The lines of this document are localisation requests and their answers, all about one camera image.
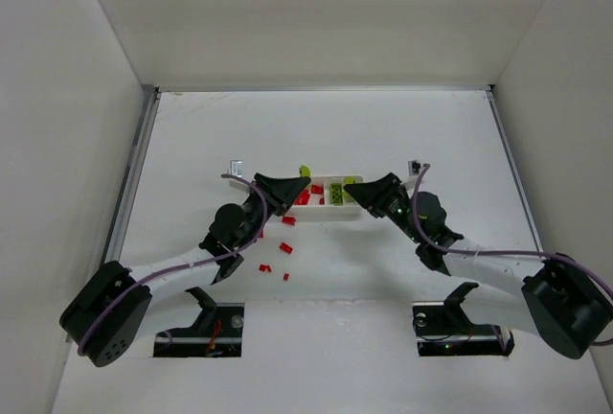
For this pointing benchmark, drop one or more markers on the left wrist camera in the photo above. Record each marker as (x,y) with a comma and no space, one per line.
(236,169)

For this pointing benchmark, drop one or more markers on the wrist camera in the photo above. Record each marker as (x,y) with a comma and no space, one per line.
(414,169)
(236,169)

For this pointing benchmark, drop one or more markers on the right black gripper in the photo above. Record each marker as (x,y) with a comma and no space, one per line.
(385,196)

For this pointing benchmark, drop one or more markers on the green duplo brick in tray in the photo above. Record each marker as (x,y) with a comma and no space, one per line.
(336,196)

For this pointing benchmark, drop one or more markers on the red lego slope piece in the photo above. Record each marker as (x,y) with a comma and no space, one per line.
(317,189)

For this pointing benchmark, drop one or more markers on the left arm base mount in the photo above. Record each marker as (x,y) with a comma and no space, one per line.
(215,331)

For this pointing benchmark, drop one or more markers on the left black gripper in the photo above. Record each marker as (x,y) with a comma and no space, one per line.
(268,194)

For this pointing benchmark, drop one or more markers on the red lego brick near tray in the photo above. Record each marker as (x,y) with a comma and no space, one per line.
(288,220)

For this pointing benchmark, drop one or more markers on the white divided sorting tray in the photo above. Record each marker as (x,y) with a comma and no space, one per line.
(310,198)

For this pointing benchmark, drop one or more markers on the pale green duplo brick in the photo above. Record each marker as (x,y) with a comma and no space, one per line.
(304,171)

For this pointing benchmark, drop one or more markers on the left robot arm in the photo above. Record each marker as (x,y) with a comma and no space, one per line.
(113,309)

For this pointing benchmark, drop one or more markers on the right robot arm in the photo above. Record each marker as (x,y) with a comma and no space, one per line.
(555,298)

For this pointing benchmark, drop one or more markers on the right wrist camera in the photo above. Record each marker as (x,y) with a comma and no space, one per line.
(414,169)

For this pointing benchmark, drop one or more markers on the red arch lego piece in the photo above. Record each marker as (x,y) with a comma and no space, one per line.
(303,198)

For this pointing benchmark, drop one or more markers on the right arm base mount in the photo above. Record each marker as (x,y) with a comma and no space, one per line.
(443,329)

